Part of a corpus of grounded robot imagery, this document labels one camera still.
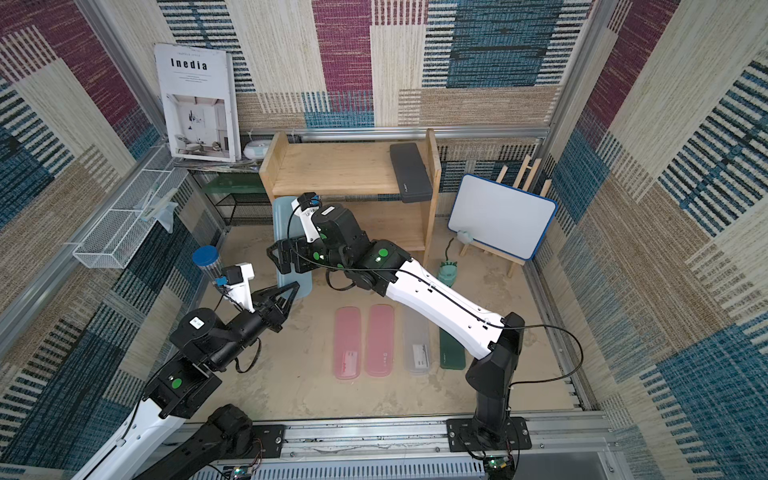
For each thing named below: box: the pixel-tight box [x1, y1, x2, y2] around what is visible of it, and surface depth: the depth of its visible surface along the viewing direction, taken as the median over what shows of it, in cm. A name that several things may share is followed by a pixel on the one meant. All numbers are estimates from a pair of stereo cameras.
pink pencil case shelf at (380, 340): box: [366, 304, 395, 378], surface depth 91 cm
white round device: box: [243, 140, 272, 159], surface depth 89 cm
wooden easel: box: [459, 154, 552, 278], surface depth 93 cm
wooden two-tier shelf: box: [259, 129, 442, 264], surface depth 74 cm
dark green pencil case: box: [439, 327, 466, 370], surface depth 86 cm
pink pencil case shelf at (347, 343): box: [335, 306, 361, 380], surface depth 91 cm
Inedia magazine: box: [154, 44, 242, 163], surface depth 79 cm
